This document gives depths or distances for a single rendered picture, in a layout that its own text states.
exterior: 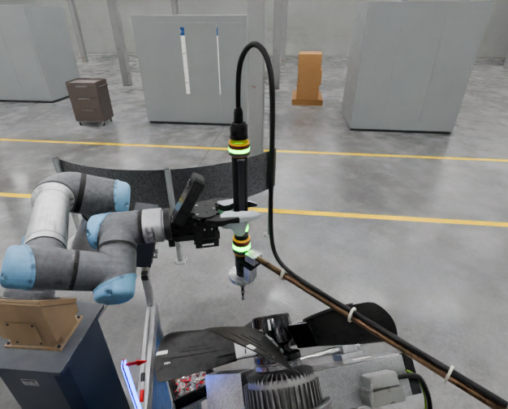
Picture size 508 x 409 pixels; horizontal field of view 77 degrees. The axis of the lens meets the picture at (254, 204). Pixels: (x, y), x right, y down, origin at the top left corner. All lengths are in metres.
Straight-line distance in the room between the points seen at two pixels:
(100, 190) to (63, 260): 0.38
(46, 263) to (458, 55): 7.06
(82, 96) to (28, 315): 6.63
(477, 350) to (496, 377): 0.20
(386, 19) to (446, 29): 1.04
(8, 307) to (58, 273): 0.73
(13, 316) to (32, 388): 0.31
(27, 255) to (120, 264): 0.15
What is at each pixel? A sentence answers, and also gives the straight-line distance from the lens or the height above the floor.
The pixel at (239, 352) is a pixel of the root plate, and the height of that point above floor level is 1.18.
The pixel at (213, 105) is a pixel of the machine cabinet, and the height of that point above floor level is 0.44.
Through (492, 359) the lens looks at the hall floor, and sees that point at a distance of 2.96.
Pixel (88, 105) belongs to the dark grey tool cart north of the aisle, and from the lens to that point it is 7.73.
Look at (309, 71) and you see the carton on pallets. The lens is 8.83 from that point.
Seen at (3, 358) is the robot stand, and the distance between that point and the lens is 1.54.
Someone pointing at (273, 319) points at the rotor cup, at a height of 1.26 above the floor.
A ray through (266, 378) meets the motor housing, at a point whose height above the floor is 1.17.
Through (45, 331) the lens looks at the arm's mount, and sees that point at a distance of 1.40.
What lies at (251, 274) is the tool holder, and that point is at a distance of 0.82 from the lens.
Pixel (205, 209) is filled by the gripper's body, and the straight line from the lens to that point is 0.72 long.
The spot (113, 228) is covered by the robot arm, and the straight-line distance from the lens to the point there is 0.72.
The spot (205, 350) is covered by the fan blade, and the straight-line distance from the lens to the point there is 1.05.
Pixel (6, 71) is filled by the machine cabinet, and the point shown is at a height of 0.78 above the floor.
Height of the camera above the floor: 2.04
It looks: 30 degrees down
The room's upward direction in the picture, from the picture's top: straight up
